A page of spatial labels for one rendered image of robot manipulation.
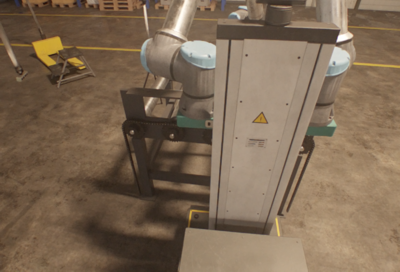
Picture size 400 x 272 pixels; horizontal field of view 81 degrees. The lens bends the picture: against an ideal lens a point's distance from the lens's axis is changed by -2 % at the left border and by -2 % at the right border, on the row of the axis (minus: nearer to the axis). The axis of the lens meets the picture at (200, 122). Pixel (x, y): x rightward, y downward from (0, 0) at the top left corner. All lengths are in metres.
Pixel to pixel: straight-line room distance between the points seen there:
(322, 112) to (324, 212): 1.65
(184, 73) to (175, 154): 1.94
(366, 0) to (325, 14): 10.28
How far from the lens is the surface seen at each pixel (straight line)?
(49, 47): 6.11
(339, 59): 0.98
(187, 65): 0.91
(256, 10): 1.47
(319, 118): 1.04
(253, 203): 1.25
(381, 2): 11.63
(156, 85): 2.23
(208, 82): 0.93
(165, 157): 2.78
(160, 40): 1.02
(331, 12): 1.11
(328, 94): 1.01
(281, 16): 0.73
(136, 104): 1.74
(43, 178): 3.02
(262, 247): 1.28
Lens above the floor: 1.97
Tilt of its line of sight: 37 degrees down
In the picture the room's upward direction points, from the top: straight up
